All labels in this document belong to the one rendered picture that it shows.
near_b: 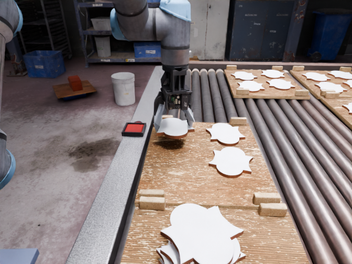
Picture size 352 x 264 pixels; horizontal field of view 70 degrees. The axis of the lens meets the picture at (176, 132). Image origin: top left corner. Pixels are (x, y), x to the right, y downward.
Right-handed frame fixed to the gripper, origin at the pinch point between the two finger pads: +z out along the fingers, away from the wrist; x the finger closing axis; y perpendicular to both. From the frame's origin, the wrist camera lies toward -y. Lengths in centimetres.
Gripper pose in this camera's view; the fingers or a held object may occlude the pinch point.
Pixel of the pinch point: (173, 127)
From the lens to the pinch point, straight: 79.4
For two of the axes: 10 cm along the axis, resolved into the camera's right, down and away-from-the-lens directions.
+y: 2.3, 4.6, -8.6
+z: -0.1, 8.8, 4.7
